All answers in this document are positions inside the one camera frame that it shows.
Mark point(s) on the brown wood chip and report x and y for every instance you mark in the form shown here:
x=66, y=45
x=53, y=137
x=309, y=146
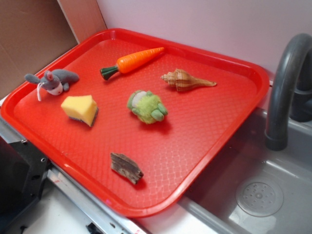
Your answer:
x=126, y=167

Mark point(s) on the green plush frog toy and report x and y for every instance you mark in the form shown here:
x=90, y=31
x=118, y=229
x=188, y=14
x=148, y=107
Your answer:
x=147, y=106

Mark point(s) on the red plastic tray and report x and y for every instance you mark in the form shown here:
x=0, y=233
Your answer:
x=171, y=153

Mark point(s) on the striped conch seashell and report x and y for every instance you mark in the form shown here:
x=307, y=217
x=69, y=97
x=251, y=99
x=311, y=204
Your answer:
x=182, y=81

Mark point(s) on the orange toy carrot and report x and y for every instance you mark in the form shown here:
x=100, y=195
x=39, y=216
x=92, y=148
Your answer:
x=130, y=62

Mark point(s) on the yellow sponge piece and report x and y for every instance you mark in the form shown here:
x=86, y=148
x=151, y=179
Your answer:
x=81, y=108

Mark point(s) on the grey plush mouse toy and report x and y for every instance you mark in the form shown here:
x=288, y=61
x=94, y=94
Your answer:
x=54, y=82

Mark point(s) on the grey plastic sink basin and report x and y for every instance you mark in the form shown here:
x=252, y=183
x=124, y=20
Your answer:
x=249, y=189

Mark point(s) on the grey plastic faucet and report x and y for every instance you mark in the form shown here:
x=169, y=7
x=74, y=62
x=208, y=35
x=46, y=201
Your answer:
x=291, y=95

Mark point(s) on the brown cardboard panel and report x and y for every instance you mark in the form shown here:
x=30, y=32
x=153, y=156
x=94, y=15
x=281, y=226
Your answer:
x=34, y=33

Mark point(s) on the black metal bracket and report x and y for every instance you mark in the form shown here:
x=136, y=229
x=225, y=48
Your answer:
x=23, y=170

